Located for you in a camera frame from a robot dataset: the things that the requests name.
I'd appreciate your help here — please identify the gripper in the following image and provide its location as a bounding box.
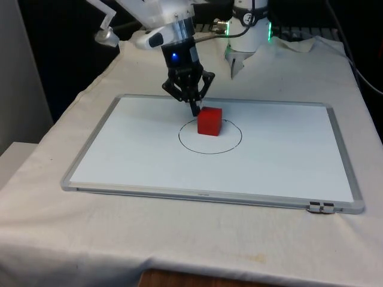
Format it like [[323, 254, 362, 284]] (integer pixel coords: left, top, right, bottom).
[[161, 38, 217, 118]]

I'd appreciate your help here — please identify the red cube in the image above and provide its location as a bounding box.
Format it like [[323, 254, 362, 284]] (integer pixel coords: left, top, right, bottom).
[[197, 106, 223, 137]]

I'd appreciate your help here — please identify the whiteboard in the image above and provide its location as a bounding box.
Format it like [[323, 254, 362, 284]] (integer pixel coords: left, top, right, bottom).
[[60, 93, 367, 216]]

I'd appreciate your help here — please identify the grey cable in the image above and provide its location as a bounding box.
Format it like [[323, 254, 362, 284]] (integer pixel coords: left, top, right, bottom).
[[193, 30, 230, 43]]

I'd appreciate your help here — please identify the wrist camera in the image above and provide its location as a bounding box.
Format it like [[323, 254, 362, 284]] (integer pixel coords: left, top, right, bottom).
[[135, 25, 172, 50]]

